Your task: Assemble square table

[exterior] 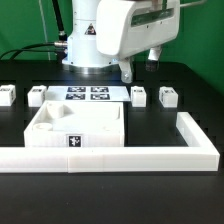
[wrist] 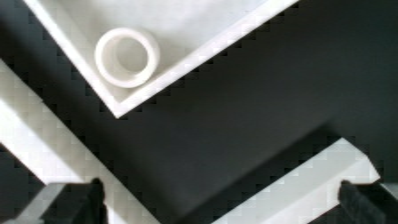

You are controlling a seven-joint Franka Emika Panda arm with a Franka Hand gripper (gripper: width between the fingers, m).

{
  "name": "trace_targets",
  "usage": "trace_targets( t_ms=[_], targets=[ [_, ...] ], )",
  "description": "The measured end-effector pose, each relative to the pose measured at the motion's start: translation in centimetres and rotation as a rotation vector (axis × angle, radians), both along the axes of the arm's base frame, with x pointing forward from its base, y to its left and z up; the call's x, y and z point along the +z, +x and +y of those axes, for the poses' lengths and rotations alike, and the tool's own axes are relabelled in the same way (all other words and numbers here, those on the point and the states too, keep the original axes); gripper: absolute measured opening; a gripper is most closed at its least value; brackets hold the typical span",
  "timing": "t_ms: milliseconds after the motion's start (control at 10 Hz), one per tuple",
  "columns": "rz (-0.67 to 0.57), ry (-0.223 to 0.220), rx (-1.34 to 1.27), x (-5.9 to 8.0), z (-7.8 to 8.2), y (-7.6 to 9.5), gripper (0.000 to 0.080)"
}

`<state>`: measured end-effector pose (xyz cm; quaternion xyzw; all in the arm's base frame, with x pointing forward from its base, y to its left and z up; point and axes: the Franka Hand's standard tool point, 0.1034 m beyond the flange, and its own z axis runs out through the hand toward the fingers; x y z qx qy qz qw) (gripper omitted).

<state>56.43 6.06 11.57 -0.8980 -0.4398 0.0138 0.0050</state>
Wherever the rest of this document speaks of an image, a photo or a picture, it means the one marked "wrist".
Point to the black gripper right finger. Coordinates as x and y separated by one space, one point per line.
369 203

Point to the white square tabletop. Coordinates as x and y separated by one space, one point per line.
138 41

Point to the white L-shaped obstacle wall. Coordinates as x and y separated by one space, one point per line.
291 203

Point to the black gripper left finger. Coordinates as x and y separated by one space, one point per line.
67 204

